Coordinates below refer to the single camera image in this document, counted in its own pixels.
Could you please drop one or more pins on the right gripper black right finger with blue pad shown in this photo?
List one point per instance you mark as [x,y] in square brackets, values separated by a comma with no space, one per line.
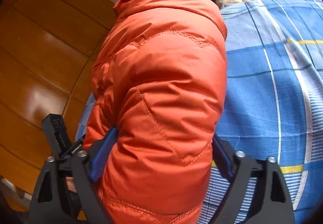
[271,201]

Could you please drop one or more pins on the left hand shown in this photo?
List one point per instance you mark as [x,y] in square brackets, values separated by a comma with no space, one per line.
[70,184]

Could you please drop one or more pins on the orange puffer down jacket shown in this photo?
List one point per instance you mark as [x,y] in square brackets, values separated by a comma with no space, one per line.
[160,79]

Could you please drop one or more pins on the blue plaid bed sheet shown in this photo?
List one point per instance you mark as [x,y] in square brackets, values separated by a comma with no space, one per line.
[273,98]

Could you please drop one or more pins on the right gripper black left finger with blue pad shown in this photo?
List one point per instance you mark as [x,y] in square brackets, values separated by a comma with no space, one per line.
[52,202]

